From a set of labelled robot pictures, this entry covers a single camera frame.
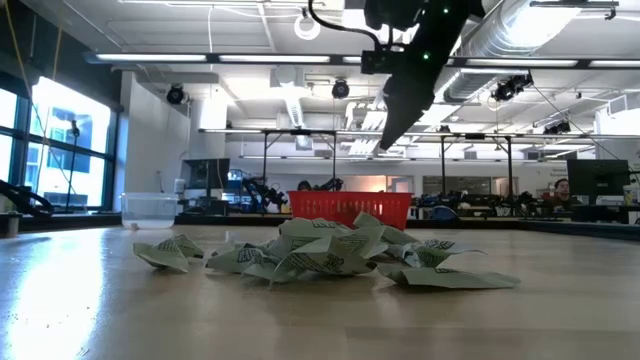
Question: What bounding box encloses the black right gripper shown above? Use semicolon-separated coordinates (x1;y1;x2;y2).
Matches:
378;19;474;152

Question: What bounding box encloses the red plastic basket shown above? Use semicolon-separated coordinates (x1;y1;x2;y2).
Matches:
288;190;414;231

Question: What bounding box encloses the pale green printed paper packet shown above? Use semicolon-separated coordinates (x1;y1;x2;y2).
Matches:
206;244;281;275
278;217;354;240
269;224;386;287
132;242;190;274
397;238;487;269
351;211;421;247
158;233;205;260
377;263;522;291

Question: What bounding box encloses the blue bag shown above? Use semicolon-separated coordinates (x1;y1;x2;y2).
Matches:
429;204;459;222

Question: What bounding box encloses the black computer monitor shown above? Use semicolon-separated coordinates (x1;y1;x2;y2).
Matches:
180;158;232;191
566;159;631;199

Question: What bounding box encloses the black background desk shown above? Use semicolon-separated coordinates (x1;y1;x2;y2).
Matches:
572;203;640;225

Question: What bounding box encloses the clear plastic container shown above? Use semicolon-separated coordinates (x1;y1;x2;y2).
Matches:
120;192;180;231

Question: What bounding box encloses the large window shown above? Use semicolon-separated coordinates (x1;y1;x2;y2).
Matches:
0;74;121;212

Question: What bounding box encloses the black tripod stand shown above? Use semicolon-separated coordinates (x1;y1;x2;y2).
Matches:
64;118;84;211

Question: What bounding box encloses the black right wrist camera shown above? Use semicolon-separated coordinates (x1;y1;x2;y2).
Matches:
360;48;409;76

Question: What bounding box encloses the black background rig frame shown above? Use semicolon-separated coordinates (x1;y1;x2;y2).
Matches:
438;132;515;197
259;128;339;193

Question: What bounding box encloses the black frame bar with lights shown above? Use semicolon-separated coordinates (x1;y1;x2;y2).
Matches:
83;51;640;70

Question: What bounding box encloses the black ceiling camera cluster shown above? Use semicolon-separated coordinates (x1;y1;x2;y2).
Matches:
491;71;535;104

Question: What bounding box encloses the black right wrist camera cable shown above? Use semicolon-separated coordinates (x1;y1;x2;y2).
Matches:
307;0;385;50

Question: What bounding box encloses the white cable coil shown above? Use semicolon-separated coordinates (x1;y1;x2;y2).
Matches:
293;7;323;42

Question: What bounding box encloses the yellow cable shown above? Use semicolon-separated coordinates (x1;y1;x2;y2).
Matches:
2;0;76;201

